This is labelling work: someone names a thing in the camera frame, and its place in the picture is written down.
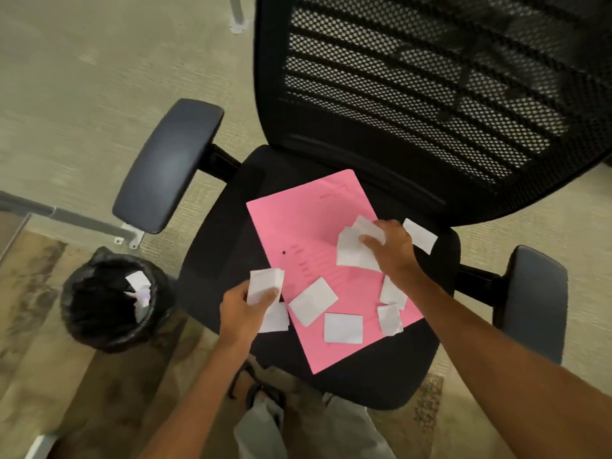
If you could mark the person's left hand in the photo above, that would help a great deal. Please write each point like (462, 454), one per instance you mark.
(239, 317)

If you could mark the person's right hand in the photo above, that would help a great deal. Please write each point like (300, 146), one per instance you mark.
(394, 250)

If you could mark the person's right thumb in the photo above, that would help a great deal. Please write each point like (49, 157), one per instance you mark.
(369, 243)

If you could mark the person's left thumb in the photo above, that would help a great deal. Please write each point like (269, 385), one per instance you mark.
(266, 299)

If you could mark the torn white paper slip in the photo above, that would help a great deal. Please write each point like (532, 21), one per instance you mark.
(265, 281)

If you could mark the white paper slip bundle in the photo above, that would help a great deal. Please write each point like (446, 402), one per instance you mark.
(351, 250)

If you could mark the person's left forearm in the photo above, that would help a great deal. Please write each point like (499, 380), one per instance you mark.
(201, 401)

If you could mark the person's right forearm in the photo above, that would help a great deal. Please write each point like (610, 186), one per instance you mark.
(502, 368)

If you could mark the scattered white paper pieces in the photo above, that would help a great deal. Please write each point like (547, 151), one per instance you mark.
(313, 301)

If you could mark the pink paper folder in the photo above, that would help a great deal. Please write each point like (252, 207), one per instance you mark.
(306, 219)

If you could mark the black sandal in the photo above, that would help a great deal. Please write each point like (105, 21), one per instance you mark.
(260, 389)

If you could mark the crumpled white paper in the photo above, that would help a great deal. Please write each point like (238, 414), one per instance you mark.
(139, 286)

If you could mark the black mesh office chair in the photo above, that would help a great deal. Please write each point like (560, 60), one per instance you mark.
(363, 90)

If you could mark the grey trousers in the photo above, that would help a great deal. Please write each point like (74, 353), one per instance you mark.
(344, 432)

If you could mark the black chair armrest pad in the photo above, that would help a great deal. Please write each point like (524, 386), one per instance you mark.
(165, 167)
(538, 301)

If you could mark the black lined waste bin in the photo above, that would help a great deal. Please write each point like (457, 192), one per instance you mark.
(95, 320)

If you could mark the grey metal table leg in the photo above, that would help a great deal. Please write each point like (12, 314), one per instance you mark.
(237, 16)
(71, 217)
(40, 446)

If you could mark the brown patterned rug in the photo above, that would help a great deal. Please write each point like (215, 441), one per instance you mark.
(57, 377)

